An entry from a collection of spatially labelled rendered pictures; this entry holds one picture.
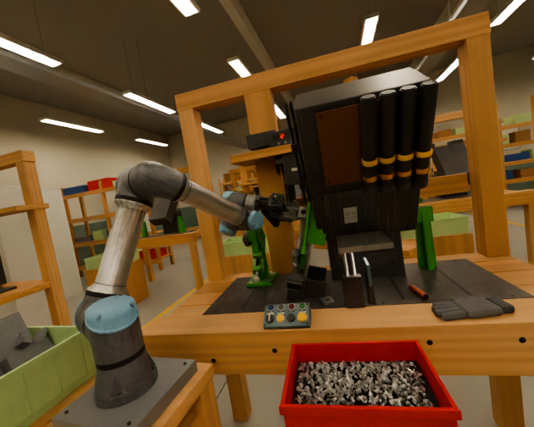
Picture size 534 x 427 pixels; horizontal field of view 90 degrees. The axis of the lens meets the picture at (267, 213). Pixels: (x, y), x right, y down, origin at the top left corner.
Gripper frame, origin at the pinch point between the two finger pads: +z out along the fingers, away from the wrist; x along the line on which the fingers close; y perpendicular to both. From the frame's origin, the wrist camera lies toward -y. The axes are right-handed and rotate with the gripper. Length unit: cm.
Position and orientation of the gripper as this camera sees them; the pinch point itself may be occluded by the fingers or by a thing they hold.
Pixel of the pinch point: (302, 214)
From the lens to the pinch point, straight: 115.1
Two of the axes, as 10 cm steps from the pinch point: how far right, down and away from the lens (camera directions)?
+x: 2.4, -7.8, 5.8
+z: 9.7, 1.6, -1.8
